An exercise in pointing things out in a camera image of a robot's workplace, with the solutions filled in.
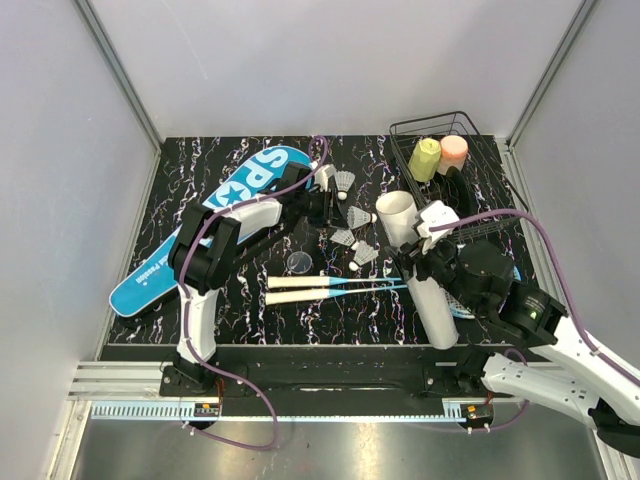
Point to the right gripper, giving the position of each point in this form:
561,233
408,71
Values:
408,254

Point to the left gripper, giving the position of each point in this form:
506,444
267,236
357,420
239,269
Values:
329,213

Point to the white shuttlecock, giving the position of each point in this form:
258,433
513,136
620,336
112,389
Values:
363,253
357,218
344,181
344,237

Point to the clear plastic tube lid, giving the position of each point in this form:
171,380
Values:
299,263

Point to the white shuttlecock tube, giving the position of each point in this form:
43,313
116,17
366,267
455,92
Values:
408,231

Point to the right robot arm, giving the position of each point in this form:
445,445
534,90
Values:
481,279

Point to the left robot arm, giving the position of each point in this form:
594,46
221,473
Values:
214,243

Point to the blue badminton racket lower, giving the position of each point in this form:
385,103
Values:
318,294

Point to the blue badminton racket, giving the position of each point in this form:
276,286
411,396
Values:
318,294
285,282

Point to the blue badminton racket upper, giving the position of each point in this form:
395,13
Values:
285,282

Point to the black bowl in basket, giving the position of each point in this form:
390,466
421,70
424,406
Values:
455,193

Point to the yellow-green cup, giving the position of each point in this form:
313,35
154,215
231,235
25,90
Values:
425,159

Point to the pink cup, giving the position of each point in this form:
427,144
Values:
454,152

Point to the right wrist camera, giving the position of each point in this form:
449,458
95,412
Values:
430,221

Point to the black wire basket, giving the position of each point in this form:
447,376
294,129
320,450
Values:
481,185

